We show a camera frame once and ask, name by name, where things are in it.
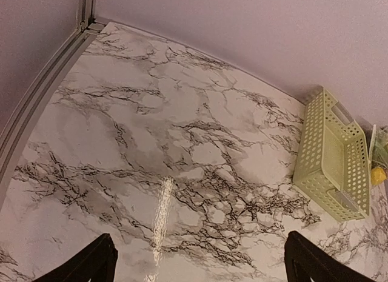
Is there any yellow fake lemon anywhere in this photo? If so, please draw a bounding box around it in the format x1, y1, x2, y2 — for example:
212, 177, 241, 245
370, 167, 387, 187

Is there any clear zip top bag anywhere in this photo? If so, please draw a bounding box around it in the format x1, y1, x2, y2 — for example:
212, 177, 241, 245
369, 124, 387, 169

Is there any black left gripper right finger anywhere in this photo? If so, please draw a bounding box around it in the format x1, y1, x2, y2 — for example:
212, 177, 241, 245
284, 231, 373, 282

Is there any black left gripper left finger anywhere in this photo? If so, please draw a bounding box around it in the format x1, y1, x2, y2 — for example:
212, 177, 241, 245
36, 233, 118, 282

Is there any left aluminium frame post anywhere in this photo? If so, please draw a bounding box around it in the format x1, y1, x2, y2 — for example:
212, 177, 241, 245
1, 0, 104, 195

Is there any pale green perforated basket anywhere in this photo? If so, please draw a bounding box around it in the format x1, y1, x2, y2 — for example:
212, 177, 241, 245
293, 88, 370, 222

